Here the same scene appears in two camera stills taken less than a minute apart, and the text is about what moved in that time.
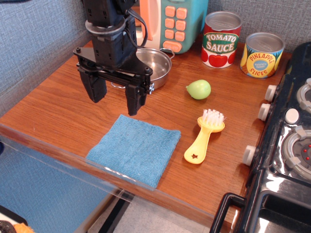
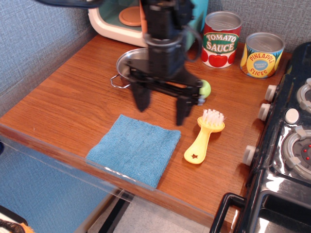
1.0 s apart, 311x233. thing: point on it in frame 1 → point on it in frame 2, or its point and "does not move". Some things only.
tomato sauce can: x=221 y=40 does not move
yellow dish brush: x=212 y=120 does not move
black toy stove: x=278 y=198 does not move
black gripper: x=115 y=57 → x=166 y=67
